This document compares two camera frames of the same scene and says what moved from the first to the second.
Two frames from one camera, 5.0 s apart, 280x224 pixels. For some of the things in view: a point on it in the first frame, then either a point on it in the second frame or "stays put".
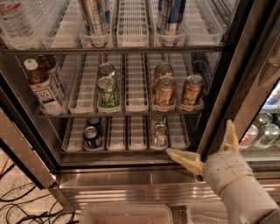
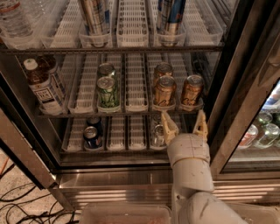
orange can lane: [192, 91] stays put
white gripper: [227, 170] -> [189, 148]
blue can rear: [96, 122] stays put
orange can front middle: [165, 91] stays put
